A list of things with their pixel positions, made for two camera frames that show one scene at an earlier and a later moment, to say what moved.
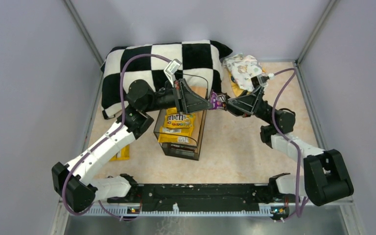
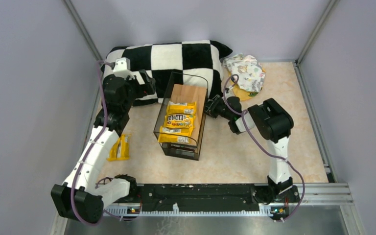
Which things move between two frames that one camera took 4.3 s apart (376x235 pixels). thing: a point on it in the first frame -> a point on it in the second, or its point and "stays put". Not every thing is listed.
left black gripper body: (178, 96) -> (148, 82)
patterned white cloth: (241, 68) stays put
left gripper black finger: (191, 101) -> (150, 87)
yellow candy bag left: (122, 154) stays put
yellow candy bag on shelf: (176, 135) stays put
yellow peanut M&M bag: (179, 120) stays put
